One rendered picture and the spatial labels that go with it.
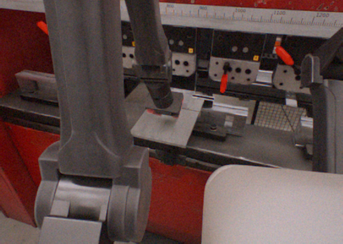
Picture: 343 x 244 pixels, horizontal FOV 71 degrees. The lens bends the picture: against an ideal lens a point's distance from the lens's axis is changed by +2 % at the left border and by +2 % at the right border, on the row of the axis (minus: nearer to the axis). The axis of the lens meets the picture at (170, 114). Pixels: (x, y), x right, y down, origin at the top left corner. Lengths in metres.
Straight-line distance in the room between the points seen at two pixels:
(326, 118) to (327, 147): 0.06
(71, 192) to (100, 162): 0.05
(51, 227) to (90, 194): 0.04
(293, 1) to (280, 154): 0.48
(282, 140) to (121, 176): 0.80
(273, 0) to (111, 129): 0.61
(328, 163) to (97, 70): 0.49
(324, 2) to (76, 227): 0.70
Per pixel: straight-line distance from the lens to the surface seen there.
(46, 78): 1.23
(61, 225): 0.26
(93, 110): 0.21
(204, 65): 1.07
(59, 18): 0.20
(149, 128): 0.74
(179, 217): 1.23
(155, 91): 0.58
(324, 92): 0.60
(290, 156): 0.92
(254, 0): 0.74
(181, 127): 0.75
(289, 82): 0.81
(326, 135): 0.59
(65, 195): 0.26
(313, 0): 0.75
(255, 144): 0.93
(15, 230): 1.93
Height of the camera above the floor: 1.46
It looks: 35 degrees down
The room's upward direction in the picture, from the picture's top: straight up
